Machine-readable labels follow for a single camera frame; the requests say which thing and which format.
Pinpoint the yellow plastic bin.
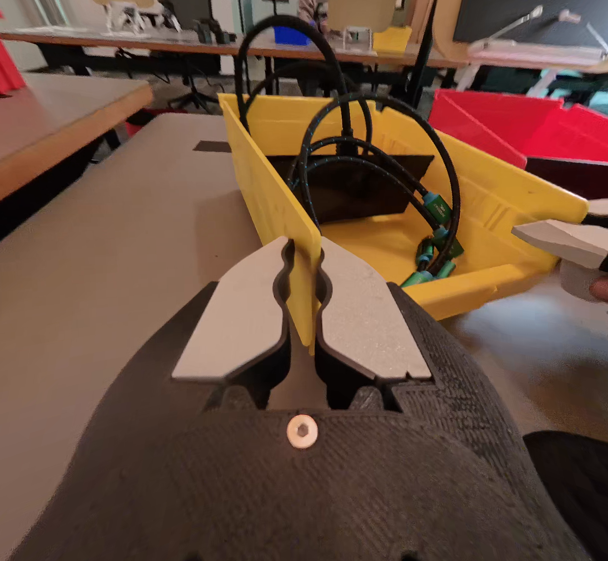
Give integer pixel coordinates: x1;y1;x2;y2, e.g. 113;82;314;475
218;92;590;355

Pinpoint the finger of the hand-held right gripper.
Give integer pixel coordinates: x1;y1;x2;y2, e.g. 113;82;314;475
582;198;608;227
512;219;608;270

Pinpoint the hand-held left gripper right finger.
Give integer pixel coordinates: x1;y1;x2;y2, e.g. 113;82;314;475
316;237;433;380

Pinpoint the red flexible tub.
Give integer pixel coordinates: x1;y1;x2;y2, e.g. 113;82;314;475
0;10;24;95

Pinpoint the red plastic bin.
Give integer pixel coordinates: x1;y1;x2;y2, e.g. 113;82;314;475
429;89;608;201

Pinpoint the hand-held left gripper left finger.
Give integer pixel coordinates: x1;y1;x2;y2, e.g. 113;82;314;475
172;237;293;380

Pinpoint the black chair armrest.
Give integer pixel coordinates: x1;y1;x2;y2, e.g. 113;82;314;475
522;430;608;561

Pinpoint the black HDMI switch box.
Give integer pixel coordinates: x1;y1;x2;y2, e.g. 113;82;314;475
263;154;435;225

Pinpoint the blue plastic bin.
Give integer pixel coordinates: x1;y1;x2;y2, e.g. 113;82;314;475
275;26;312;46

